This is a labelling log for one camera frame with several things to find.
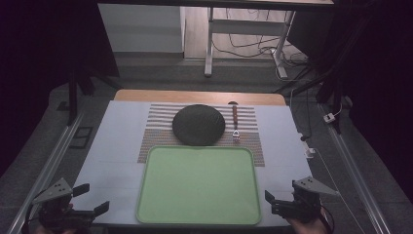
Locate black floor cables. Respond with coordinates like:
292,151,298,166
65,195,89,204
211,8,314,141

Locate striped woven placemat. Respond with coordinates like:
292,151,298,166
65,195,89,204
137,102,266,168

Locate wooden-handled fork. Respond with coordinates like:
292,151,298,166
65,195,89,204
227,100,242,143

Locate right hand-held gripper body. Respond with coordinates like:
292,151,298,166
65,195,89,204
271,175,339,225

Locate white desk frame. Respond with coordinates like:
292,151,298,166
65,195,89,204
204,7,297,80

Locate black rectangular floor frame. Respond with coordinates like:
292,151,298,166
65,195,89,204
68,126,94,150

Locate person's right hand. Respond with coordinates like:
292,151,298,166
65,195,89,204
285,209,330,234

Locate aluminium rail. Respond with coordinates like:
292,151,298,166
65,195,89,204
319,102,393,234
7,110,86,234

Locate person's left hand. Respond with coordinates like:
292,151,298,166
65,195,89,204
33,223,78,234

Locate black tripod stand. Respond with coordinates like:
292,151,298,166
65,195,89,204
56,48,125,127
273,13,374,135

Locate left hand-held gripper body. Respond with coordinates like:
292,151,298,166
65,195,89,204
31,177,95,230

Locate dark round plate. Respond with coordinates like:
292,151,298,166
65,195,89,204
171,103,227,147

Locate green tray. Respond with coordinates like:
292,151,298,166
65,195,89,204
135,144,263,226

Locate white cable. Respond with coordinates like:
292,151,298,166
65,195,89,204
313,148,368,234

